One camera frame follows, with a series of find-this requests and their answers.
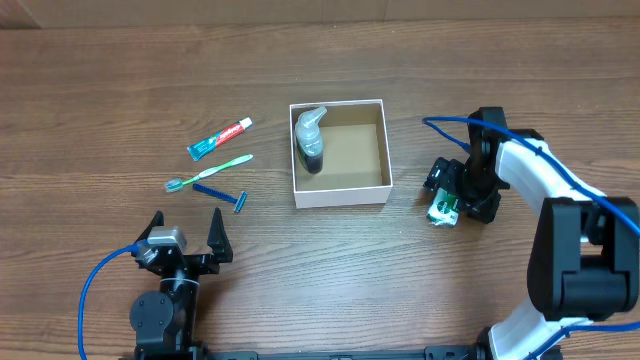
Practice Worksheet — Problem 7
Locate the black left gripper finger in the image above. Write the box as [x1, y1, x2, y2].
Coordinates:
[136, 211, 164, 242]
[207, 208, 233, 263]

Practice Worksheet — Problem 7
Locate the green white toothbrush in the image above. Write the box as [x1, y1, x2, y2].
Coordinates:
[164, 154, 253, 193]

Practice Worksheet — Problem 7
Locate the green white soap packet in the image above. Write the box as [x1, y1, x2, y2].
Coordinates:
[426, 188, 459, 227]

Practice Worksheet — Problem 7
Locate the blue disposable razor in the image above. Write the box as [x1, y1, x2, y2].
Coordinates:
[192, 183, 248, 213]

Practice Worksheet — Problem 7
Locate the red teal toothpaste tube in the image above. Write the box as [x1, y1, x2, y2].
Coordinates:
[187, 117, 253, 161]

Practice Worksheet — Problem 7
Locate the clear pump bottle dark liquid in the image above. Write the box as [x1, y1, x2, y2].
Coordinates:
[294, 106, 327, 174]

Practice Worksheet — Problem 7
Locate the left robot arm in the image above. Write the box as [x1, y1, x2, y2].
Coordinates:
[129, 209, 233, 359]

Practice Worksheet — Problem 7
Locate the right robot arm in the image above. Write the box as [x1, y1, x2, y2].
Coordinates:
[423, 107, 639, 360]

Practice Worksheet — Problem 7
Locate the white cardboard box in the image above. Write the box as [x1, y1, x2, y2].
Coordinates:
[289, 99, 393, 208]

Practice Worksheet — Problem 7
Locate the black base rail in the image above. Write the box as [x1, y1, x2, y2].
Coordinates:
[126, 345, 491, 360]

